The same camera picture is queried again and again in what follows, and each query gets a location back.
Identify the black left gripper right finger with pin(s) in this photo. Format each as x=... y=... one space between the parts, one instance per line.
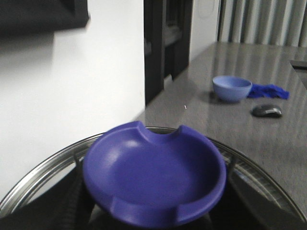
x=243 y=208

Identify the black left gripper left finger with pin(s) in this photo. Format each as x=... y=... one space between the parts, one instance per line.
x=65 y=206

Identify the grey computer mouse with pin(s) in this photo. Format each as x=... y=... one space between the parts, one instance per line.
x=267 y=110

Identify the blue cloth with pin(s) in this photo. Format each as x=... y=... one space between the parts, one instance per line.
x=270 y=91

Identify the light blue bowl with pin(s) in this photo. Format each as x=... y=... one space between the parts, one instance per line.
x=231 y=88

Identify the black range hood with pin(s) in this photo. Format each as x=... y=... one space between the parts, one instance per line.
x=26 y=17

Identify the black shelf unit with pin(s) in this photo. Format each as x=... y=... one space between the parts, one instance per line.
x=167 y=32

